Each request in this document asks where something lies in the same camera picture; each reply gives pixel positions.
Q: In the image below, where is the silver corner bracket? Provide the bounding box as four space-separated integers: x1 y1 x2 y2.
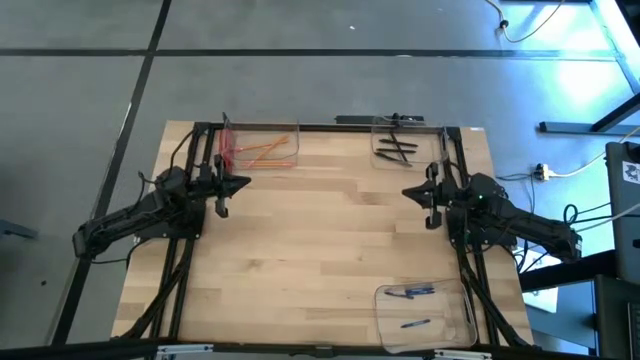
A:
433 350 494 360
155 342 215 360

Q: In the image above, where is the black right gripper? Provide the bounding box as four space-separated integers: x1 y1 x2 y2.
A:
402 164 464 230

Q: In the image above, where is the grey chair leg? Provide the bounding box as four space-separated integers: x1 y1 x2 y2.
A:
0 218 40 241

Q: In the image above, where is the dark grey cabinet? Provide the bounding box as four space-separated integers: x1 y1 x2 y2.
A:
594 274 640 360

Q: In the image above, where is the red stapler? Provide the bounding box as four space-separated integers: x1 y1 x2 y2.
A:
219 112 237 172

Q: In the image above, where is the black beam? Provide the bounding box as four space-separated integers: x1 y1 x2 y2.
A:
518 248 617 294

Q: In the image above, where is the black table leg frame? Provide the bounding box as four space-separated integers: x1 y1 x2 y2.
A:
538 92 640 136

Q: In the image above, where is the black aluminium table frame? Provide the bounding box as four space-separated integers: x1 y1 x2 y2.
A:
119 121 536 351

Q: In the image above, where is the clear plastic bin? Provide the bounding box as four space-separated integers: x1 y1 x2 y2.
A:
219 119 301 171
374 278 479 354
370 116 450 174

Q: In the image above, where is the white floor cable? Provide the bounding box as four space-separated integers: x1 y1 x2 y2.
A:
483 0 569 45

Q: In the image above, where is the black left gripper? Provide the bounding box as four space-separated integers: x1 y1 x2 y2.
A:
192 153 253 219

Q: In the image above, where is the white paper sheet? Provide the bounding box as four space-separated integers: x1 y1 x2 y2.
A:
519 249 560 314

